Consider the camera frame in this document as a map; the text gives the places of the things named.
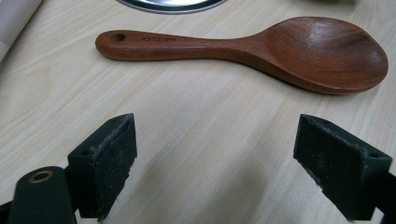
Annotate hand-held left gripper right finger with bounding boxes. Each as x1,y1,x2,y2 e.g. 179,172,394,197
292,113,393,222

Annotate dark brown wooden spoon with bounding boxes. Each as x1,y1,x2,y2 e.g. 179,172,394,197
94,16,389,95

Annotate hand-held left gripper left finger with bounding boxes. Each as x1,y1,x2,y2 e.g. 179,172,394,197
67,112,138,222

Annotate metal utensil stand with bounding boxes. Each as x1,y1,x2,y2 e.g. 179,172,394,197
115,0,228,15

